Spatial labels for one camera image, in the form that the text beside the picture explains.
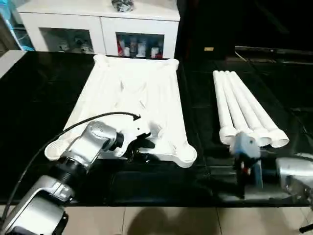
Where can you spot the white plastic table top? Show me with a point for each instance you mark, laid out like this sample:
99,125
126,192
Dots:
146,102

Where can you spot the white plastic table leg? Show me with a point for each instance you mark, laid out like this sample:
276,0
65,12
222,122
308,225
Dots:
221,105
244,105
232,105
255,105

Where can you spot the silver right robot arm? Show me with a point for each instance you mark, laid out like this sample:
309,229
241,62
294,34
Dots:
293,176

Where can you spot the black tripod stand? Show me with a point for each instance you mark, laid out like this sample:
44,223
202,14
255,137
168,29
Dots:
306,227

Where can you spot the small white jar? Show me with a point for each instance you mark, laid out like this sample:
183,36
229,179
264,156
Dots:
154,52

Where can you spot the red white bottle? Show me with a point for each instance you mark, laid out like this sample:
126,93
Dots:
121,47

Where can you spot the black work mat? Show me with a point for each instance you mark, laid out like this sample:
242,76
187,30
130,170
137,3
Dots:
49,98

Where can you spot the small yellow label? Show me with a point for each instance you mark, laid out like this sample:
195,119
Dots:
209,49

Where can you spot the white toy figurine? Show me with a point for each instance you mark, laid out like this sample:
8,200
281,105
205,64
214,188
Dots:
84,45

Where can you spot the white glass door cabinet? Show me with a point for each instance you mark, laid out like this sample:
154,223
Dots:
102,24

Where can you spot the black box with label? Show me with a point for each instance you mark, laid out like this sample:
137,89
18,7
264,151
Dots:
207,24

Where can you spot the dark crumpled bundle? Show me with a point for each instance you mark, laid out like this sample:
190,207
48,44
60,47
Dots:
123,5

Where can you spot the black long rail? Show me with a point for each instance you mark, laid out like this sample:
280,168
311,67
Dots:
274,50

